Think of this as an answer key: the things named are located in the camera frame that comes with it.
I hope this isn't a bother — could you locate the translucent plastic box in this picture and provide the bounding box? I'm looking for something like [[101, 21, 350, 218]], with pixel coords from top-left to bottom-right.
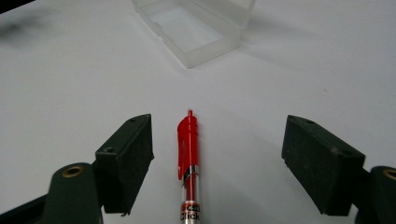
[[130, 0, 257, 70]]

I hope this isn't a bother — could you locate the red retractable pen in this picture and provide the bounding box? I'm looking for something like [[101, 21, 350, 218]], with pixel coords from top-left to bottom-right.
[[177, 109, 202, 224]]

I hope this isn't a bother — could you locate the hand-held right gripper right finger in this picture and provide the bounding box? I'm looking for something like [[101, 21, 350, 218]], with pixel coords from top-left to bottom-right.
[[281, 114, 366, 217]]

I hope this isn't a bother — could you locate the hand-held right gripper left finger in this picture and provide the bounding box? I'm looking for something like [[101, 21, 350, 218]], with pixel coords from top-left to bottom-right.
[[92, 113, 155, 217]]

